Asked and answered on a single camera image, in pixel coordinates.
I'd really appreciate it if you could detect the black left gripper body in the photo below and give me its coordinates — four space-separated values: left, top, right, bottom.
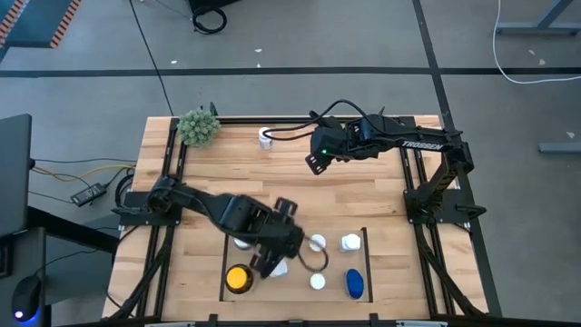
253 213 306 260

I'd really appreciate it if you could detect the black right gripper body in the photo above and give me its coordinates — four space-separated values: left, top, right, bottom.
311 122 359 161

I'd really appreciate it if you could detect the large white labelled medicine bottle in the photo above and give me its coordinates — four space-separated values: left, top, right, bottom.
270 258 290 279

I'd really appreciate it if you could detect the orange pill vial white cap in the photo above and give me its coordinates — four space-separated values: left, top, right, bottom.
309 233 328 253

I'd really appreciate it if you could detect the amber bottle with yellow cap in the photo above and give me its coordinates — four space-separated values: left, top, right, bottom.
225 263 255 295

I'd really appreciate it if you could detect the small white medicine bottle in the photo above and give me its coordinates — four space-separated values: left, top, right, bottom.
257 126 274 151

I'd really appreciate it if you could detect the blue capped medicine bottle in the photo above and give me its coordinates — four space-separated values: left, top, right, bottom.
343 268 366 301

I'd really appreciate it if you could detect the green plant in white pot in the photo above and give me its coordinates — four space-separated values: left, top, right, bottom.
175 108 222 148

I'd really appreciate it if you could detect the black equipment base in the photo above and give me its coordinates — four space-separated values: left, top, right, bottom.
187 0 241 14

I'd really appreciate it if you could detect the black power adapter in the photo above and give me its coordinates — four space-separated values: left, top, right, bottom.
70 182 108 208

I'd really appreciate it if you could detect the grey metal foot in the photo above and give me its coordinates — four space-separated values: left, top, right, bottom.
538 142 581 154

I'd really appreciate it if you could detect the dark grey desk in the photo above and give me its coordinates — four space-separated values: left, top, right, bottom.
0 206 122 327

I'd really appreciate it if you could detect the black computer mouse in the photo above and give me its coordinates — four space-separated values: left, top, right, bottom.
11 274 43 323

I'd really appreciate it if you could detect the dark grey monitor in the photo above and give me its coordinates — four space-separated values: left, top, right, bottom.
0 113 34 238

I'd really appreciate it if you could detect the blue platform with striped edge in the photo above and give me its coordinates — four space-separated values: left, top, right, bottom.
0 0 83 50

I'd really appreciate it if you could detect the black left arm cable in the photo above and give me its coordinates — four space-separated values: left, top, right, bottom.
297 235 330 273

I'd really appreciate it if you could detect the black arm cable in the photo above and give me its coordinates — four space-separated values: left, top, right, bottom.
262 98 387 142
297 235 330 273

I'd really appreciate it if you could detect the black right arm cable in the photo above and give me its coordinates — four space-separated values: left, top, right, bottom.
262 98 387 142

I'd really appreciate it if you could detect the black aluminium table frame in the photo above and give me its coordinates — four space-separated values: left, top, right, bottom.
102 115 503 327

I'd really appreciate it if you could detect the black looped cable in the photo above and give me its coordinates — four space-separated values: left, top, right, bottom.
113 171 137 210

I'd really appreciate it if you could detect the coiled black floor cable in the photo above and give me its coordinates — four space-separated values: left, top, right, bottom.
190 4 228 35

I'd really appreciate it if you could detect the white floor cable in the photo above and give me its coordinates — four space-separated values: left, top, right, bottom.
492 0 581 85

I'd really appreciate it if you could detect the long black floor cable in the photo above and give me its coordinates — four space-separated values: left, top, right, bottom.
128 0 176 117

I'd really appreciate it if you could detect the yellow cable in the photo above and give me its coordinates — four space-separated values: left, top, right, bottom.
31 163 137 183

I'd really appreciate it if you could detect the thin black cable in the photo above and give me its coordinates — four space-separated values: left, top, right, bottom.
30 156 137 164
27 189 76 205

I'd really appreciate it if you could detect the grey metal table frame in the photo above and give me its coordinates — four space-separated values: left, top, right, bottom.
495 0 581 36

